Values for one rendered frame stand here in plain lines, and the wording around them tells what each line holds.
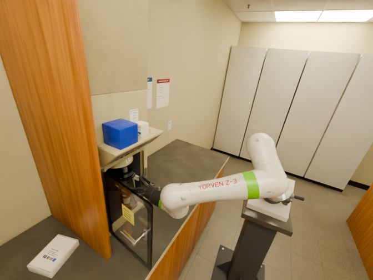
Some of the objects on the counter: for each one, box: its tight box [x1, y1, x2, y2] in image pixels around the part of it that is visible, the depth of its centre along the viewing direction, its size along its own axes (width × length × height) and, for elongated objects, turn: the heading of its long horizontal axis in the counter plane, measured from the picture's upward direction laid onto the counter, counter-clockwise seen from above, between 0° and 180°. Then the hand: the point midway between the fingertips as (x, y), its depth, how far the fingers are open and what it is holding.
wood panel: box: [0, 0, 112, 260], centre depth 65 cm, size 49×3×140 cm, turn 49°
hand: (126, 180), depth 98 cm, fingers closed on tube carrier, 9 cm apart
